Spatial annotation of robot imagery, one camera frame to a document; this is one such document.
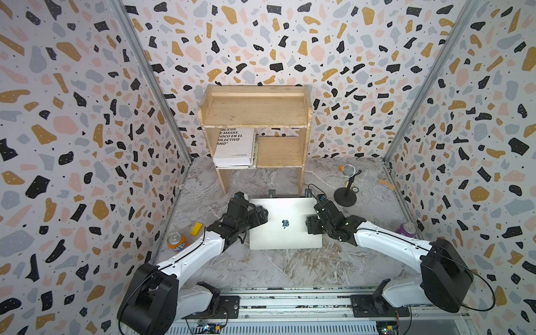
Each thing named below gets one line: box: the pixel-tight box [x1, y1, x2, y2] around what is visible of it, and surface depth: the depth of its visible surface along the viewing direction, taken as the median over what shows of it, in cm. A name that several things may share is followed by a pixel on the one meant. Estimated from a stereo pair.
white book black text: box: [212, 127, 257, 169], surface depth 89 cm
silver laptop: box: [249, 197, 323, 250], surface depth 88 cm
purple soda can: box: [396, 221, 419, 238], surface depth 84 cm
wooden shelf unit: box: [196, 84, 314, 195], surface depth 85 cm
